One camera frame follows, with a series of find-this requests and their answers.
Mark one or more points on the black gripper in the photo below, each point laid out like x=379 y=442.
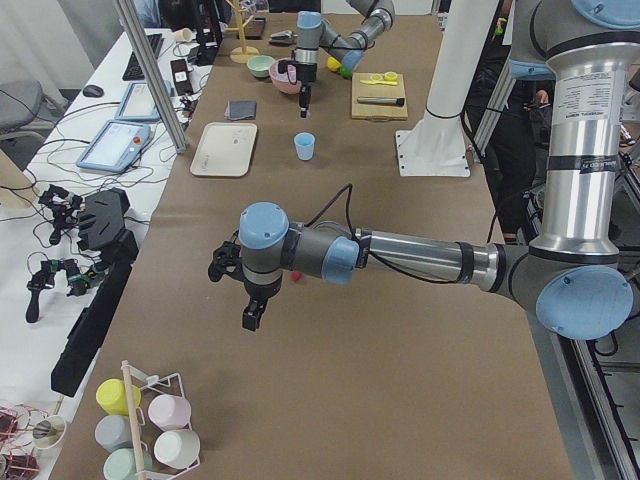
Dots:
x=305 y=73
x=259 y=293

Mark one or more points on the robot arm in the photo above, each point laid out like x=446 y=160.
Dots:
x=315 y=33
x=567 y=276

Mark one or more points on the pink bowl of ice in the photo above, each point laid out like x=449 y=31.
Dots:
x=283 y=87

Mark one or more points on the light blue plastic cup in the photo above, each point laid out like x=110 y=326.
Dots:
x=304 y=143

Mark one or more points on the pink cup in rack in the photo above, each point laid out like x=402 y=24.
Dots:
x=169 y=412

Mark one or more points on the white cup in rack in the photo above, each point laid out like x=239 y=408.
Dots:
x=177 y=449

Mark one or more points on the yellow cup in rack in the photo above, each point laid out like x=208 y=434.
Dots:
x=111 y=397

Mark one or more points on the grey cup in rack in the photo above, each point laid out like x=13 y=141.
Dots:
x=113 y=432

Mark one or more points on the green cup in rack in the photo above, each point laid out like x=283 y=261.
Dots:
x=120 y=465

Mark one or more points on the yellow lemon upper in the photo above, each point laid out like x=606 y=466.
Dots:
x=333 y=64

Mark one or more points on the green lime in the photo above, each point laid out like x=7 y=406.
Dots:
x=345 y=73

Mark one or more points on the mint green bowl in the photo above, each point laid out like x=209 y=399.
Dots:
x=259 y=66

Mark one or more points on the yellow plastic knife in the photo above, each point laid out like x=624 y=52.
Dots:
x=378 y=82

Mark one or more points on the wooden cutting board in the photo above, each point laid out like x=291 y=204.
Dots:
x=377 y=112

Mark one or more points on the grey folded cloth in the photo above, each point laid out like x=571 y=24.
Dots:
x=237 y=110

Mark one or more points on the wooden glass holder stand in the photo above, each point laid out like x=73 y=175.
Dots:
x=243 y=16

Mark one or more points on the steel muddler black cap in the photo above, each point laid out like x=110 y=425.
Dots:
x=386 y=101

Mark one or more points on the lemon half upper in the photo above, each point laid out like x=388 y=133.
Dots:
x=390 y=77

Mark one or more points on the cream rabbit tray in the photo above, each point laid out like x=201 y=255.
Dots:
x=224 y=150

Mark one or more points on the teach pendant far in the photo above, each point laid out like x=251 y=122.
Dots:
x=137 y=104

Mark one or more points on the teach pendant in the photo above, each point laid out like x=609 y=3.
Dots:
x=137 y=104
x=117 y=145

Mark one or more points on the teach pendant near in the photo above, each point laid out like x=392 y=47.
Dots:
x=117 y=145

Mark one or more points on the computer mouse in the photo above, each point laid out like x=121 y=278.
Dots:
x=92 y=91

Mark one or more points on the person in black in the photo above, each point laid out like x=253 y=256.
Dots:
x=512 y=140

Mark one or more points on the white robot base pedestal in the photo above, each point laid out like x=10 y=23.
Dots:
x=436 y=145

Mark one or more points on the white wire cup rack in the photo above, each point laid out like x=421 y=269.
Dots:
x=141 y=388

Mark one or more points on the aluminium frame post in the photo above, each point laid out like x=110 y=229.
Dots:
x=145 y=56

